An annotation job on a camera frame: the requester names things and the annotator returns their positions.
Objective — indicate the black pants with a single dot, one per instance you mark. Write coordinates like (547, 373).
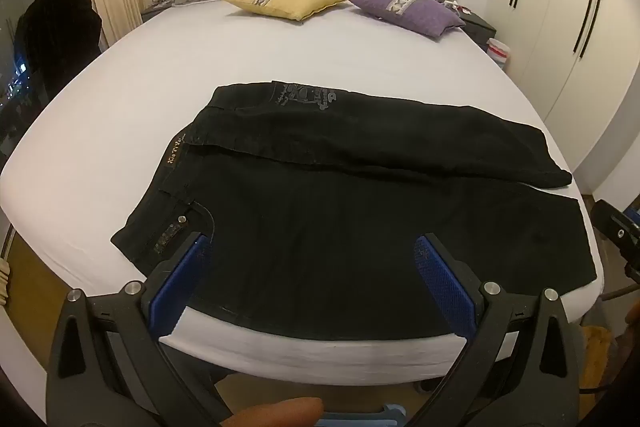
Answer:
(350, 217)

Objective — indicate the white wardrobe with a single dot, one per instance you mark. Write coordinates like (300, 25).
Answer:
(550, 32)

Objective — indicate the grey nightstand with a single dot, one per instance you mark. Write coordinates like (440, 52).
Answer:
(157, 9)

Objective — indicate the purple cushion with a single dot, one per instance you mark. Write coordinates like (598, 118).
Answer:
(415, 12)

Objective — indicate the black garment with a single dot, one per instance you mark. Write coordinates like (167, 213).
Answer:
(55, 32)

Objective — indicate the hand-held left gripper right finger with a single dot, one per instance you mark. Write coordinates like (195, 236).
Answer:
(445, 289)

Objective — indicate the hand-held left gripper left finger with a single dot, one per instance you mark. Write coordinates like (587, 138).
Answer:
(181, 279)

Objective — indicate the dark nightstand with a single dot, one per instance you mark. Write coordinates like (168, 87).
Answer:
(480, 27)

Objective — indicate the white bed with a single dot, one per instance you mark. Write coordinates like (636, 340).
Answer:
(150, 72)

